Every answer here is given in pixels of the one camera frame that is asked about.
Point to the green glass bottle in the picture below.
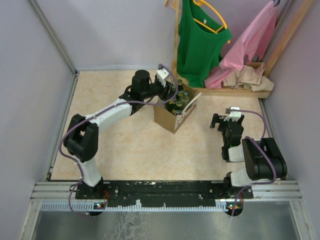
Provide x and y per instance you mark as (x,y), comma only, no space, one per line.
(171,104)

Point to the green bottle yellow label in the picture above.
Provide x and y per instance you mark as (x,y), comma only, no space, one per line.
(180,88)

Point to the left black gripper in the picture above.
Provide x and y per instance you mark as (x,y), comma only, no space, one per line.
(164,94)

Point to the clear bottle green cap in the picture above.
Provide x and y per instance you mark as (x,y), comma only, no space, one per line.
(185,99)

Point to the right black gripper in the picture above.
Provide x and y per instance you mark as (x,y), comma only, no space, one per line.
(219,119)

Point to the wooden clothes rack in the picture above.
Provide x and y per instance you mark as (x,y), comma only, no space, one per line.
(292,26)

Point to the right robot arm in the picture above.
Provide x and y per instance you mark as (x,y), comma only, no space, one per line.
(263,160)

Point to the yellow hanger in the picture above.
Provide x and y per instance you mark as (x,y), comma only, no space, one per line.
(212,17)

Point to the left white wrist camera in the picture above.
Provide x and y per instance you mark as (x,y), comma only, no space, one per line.
(162,77)

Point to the beige cloth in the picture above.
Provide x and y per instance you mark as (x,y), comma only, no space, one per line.
(250,77)

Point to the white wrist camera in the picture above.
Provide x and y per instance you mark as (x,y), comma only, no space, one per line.
(233,114)
(162,77)

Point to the orange hanger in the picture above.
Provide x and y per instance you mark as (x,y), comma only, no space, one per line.
(171,3)

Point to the green bottle dark label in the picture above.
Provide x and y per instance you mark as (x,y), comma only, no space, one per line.
(178,109)

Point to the green tank top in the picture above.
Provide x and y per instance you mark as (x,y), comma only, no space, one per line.
(194,60)

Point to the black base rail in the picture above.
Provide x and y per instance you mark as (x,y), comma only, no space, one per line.
(125,193)

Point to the pink shirt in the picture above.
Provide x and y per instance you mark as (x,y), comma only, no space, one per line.
(252,42)

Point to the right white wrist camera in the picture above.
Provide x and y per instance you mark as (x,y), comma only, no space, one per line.
(233,114)

